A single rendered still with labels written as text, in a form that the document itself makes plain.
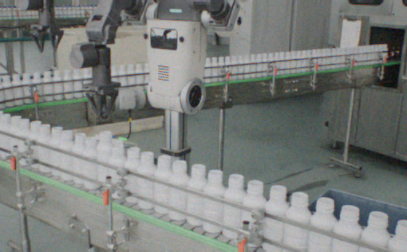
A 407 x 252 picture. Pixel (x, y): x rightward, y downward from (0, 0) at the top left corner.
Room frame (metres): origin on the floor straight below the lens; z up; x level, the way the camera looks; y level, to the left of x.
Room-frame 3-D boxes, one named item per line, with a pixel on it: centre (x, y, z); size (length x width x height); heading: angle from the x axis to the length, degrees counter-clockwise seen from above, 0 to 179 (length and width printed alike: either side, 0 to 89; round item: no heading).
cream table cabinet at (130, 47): (5.78, 0.85, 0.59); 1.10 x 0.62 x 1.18; 124
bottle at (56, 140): (1.61, 0.42, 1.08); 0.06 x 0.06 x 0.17
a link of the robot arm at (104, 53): (1.46, 0.24, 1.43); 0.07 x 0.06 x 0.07; 143
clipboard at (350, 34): (4.94, -1.63, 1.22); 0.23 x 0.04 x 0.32; 34
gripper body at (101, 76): (1.46, 0.24, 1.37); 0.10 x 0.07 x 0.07; 142
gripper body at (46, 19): (1.85, 0.50, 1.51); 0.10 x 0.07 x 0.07; 143
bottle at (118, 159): (1.42, 0.19, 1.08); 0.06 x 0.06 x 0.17
